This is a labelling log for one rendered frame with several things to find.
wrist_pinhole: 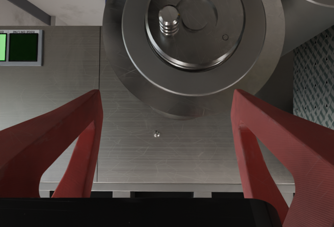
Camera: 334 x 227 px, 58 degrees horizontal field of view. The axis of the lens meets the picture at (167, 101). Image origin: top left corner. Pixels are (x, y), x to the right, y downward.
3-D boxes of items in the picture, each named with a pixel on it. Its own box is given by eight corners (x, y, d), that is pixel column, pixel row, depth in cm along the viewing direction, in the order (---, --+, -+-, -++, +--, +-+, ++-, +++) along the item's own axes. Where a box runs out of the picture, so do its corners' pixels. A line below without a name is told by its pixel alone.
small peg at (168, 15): (183, 19, 19) (163, 28, 19) (182, 32, 22) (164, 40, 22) (174, 0, 20) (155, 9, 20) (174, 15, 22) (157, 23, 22)
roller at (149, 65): (275, -37, 24) (257, 105, 23) (221, 46, 50) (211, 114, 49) (132, -55, 24) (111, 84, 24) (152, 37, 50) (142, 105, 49)
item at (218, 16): (263, 41, 22) (170, 83, 22) (255, 47, 24) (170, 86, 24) (220, -48, 23) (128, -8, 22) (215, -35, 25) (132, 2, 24)
